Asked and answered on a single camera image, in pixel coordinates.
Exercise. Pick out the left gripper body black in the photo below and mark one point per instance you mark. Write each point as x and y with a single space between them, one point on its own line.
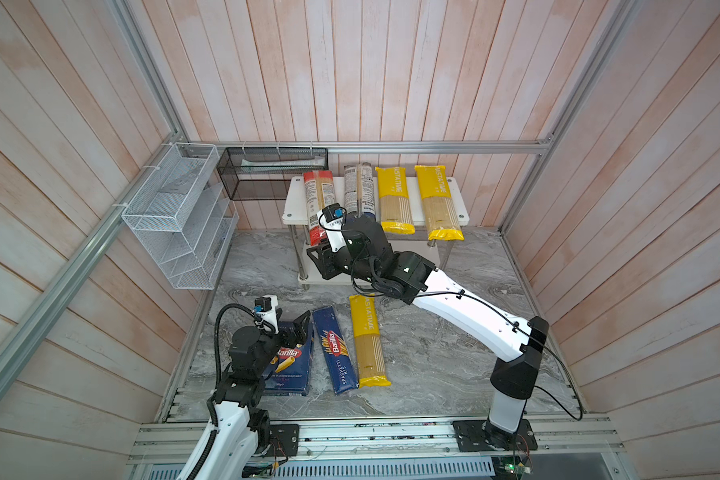
271 343

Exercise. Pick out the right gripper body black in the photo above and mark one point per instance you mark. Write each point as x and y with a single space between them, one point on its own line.
354 271

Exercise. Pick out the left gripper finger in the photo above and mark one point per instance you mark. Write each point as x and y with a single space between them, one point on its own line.
287 334
301 329

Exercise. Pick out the blue-end spaghetti bag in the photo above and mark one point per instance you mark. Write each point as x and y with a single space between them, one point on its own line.
359 192

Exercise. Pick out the yellow Pastatime spaghetti bag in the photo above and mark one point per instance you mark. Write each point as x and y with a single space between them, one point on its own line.
396 214
371 368
437 203

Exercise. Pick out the red-end spaghetti bag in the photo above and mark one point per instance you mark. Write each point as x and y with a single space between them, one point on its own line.
319 193

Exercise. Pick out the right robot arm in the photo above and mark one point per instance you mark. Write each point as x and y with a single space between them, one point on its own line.
518 343

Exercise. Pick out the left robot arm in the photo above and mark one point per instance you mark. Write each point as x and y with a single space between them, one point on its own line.
237 442

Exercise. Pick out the white two-tier shelf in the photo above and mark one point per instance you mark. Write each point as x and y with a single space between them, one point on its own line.
296 218

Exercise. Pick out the blue Barilla rigatoni box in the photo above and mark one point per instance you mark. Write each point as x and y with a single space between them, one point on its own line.
289 374

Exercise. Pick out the blue Barilla spaghetti box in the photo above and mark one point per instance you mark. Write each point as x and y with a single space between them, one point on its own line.
335 350

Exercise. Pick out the black mesh basket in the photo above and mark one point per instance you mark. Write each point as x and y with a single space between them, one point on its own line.
264 173

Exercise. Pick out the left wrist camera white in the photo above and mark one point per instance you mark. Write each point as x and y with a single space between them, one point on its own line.
266 313

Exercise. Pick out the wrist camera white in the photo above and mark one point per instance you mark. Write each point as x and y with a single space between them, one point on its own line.
266 313
331 220

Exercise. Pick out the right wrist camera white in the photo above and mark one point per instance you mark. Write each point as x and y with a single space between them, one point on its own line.
331 220

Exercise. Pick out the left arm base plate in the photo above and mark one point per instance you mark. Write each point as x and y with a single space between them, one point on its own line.
282 440

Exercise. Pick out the white wire mesh organizer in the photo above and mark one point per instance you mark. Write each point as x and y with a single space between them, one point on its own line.
182 219

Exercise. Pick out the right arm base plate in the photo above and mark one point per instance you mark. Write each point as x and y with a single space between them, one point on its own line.
482 436

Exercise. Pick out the aluminium front rail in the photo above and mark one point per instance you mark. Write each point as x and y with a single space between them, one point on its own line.
388 437

